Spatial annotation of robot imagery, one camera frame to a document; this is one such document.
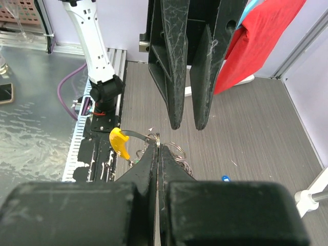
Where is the slotted cable duct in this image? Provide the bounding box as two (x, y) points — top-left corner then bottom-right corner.
(62, 116), (87, 182)

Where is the metal clothes rack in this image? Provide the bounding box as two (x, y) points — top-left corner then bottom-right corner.
(192, 78), (327, 216)

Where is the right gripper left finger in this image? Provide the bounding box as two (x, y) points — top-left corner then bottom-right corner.
(1, 144), (158, 245)

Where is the red shirt on hanger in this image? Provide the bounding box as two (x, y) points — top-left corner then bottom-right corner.
(214, 1), (306, 95)

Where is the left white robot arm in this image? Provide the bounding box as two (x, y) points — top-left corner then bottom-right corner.
(63, 1), (247, 130)

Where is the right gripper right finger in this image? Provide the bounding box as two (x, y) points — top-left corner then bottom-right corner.
(158, 146), (310, 245)

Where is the large keyring with yellow handle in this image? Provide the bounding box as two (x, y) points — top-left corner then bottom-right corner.
(109, 128), (193, 177)

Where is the blue clothes hanger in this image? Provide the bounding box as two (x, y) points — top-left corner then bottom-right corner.
(236, 0), (263, 30)

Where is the blue tag key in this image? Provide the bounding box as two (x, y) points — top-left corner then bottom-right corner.
(221, 175), (231, 182)

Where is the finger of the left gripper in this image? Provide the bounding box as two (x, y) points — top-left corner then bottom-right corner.
(148, 1), (190, 130)
(190, 0), (247, 130)

